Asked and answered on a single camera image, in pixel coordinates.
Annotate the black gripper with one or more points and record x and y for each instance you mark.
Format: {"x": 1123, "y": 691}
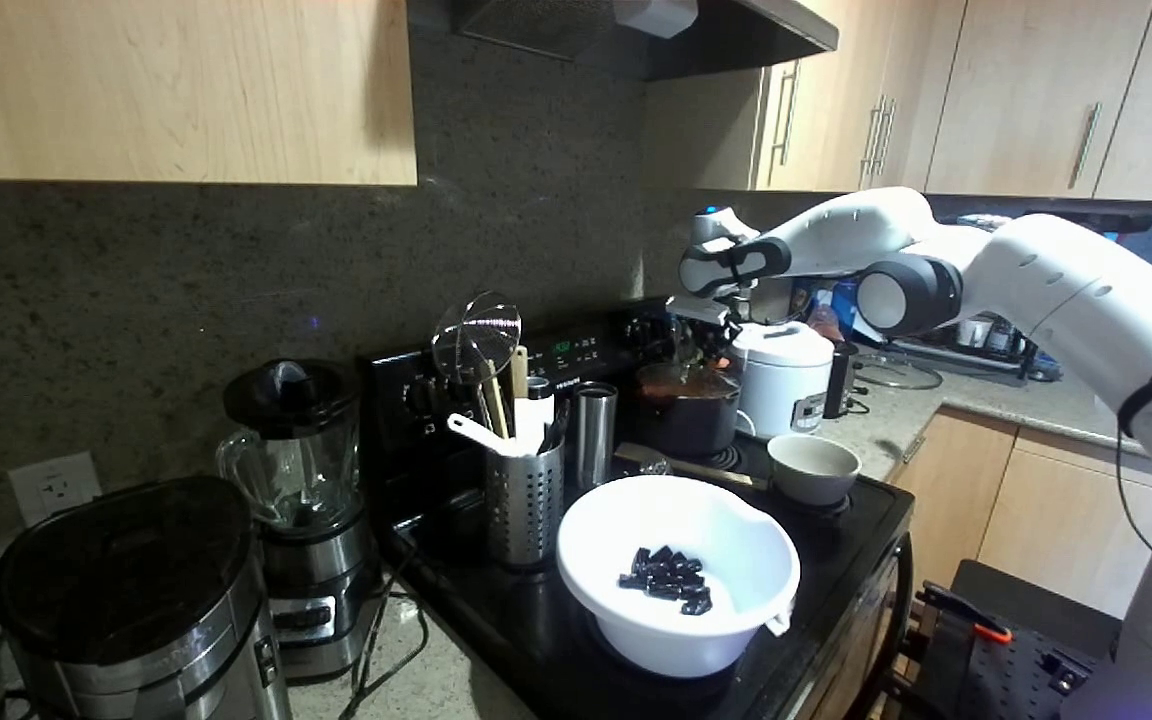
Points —
{"x": 701, "y": 324}

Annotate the dark pot with red handles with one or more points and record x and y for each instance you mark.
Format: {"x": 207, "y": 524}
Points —
{"x": 687, "y": 410}

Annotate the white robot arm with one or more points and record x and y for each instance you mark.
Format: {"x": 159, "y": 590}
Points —
{"x": 1069, "y": 289}

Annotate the white rice cooker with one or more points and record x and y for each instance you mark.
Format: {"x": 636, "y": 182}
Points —
{"x": 781, "y": 373}

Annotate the stainless steel tumbler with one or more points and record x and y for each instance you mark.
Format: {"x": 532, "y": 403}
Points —
{"x": 593, "y": 430}

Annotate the wooden spatula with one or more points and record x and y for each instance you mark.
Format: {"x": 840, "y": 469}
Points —
{"x": 656, "y": 460}

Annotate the small grey bowl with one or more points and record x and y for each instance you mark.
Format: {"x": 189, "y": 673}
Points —
{"x": 808, "y": 469}

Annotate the white plastic spoon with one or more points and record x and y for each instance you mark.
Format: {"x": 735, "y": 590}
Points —
{"x": 484, "y": 436}

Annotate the perforated steel utensil holder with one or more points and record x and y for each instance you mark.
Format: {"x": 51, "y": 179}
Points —
{"x": 527, "y": 499}

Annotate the large white mixing bowl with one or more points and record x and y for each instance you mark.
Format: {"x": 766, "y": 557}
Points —
{"x": 748, "y": 564}

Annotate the dark blueberries pile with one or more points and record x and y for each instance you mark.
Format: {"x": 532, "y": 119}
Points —
{"x": 671, "y": 575}

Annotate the black stove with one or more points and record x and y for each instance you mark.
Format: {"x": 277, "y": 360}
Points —
{"x": 538, "y": 637}

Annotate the dish rack with dishes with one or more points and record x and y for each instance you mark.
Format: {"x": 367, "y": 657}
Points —
{"x": 989, "y": 344}

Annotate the black range hood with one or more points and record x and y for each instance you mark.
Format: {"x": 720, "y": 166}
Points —
{"x": 653, "y": 38}

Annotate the black blender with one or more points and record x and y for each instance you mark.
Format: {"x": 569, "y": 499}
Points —
{"x": 294, "y": 449}

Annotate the black equipment cart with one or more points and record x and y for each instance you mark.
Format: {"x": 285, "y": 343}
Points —
{"x": 959, "y": 673}

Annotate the black steel slow cooker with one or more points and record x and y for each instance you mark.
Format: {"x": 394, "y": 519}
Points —
{"x": 147, "y": 604}

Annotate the wire whisk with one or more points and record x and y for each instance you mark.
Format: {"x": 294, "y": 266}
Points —
{"x": 478, "y": 337}

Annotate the white wall outlet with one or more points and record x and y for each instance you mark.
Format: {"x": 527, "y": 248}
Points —
{"x": 53, "y": 485}

